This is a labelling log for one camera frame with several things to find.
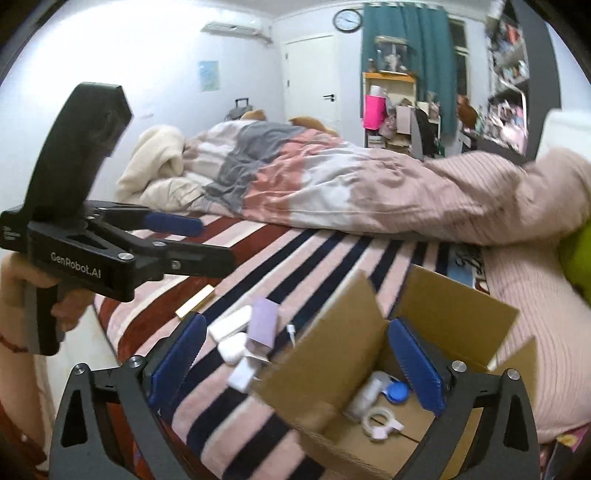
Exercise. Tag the pink bag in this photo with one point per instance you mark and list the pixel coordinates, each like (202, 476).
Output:
(374, 111)

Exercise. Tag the lavender paper box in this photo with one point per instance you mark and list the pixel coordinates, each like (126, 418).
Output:
(263, 323)

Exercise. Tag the white earbud case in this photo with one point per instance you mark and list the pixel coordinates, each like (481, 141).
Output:
(233, 349)

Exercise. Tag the white door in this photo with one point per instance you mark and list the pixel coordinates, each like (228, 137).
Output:
(308, 78)

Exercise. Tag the grey pink patchwork duvet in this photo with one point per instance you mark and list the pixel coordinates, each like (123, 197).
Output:
(323, 184)

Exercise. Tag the yellow wooden shelf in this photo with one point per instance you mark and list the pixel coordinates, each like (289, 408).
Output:
(390, 77)

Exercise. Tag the long white case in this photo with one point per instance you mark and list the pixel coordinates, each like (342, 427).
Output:
(229, 324)

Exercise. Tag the blue contact lens case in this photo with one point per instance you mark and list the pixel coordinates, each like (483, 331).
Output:
(397, 392)

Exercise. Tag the blue wall poster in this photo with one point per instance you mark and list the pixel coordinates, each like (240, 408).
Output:
(208, 75)

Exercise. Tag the small white dropper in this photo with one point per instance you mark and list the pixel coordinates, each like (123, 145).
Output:
(292, 333)

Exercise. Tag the person's left forearm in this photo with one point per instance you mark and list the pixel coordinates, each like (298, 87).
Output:
(16, 387)

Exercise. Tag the glass display case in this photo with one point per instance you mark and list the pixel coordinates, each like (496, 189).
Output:
(391, 54)

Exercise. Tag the cluttered wall shelf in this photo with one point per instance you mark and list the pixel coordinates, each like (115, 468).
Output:
(508, 69)

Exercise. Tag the dark suitcase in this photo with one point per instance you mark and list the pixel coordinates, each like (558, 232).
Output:
(236, 110)

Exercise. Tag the green cushion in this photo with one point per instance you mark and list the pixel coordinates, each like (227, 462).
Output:
(577, 263)

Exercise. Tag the teal curtain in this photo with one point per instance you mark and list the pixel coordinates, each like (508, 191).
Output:
(406, 27)

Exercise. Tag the gold rectangular bar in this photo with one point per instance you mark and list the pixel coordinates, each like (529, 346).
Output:
(196, 301)

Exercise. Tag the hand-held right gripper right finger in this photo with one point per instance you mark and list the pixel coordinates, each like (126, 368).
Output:
(415, 369)

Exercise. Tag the brown plush toy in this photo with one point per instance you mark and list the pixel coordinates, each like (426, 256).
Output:
(309, 123)
(255, 114)
(467, 112)

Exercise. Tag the white air conditioner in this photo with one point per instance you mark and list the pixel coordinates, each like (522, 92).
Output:
(233, 30)

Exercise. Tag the cream fleece blanket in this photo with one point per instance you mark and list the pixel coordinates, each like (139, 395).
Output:
(157, 161)

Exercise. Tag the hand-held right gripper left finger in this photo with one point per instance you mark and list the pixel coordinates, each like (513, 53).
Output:
(178, 364)

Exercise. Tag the wall clock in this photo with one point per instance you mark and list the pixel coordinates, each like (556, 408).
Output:
(347, 20)

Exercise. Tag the white plastic bottle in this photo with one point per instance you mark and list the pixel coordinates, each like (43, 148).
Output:
(364, 396)

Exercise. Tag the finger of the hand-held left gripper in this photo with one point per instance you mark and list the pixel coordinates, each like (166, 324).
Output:
(175, 224)
(198, 262)

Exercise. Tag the cardboard box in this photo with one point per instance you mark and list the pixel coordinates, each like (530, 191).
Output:
(323, 332)

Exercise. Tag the small white box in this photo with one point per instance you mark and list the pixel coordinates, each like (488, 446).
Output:
(242, 376)

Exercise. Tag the pink ribbed pillow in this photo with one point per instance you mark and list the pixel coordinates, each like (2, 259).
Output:
(535, 295)

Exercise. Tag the person's left hand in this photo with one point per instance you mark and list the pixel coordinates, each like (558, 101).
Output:
(74, 307)

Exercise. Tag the white tape roll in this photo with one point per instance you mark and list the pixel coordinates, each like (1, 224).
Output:
(379, 427)

